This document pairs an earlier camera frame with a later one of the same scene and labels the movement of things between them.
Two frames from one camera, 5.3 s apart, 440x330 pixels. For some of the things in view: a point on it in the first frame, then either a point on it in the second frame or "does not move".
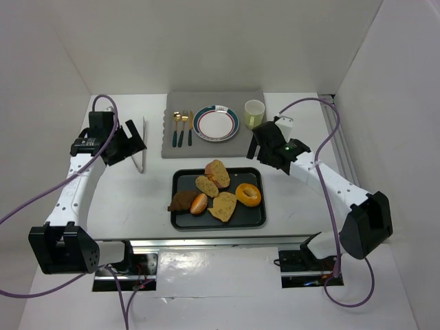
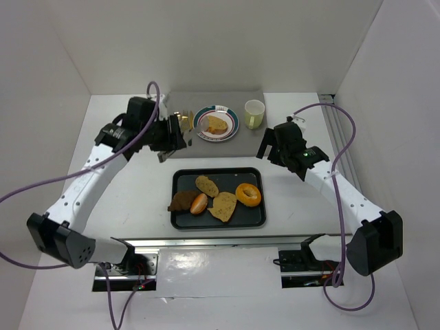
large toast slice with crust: [216, 171] to [216, 125]
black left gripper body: [127, 144] to [173, 132]
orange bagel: [248, 194] does not move
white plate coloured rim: [216, 123] does not move
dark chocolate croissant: [181, 201] does not move
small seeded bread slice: [206, 186] does not move
